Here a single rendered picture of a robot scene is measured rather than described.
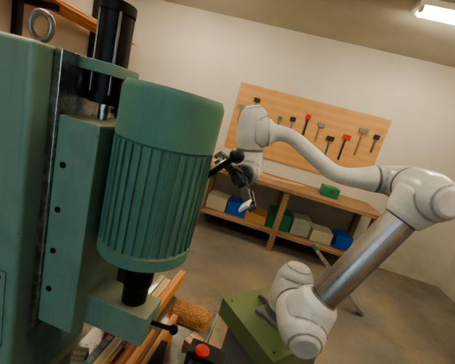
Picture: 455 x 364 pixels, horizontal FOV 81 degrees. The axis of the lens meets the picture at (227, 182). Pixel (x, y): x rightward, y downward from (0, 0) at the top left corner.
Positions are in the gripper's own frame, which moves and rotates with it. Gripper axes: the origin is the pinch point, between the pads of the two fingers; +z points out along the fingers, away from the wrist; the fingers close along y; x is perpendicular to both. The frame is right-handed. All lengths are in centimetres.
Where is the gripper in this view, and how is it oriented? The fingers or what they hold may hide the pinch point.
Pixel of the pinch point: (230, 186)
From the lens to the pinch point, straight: 72.2
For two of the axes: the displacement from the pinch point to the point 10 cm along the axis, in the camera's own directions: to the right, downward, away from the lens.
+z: -2.2, 1.8, -9.6
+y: -5.3, -8.5, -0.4
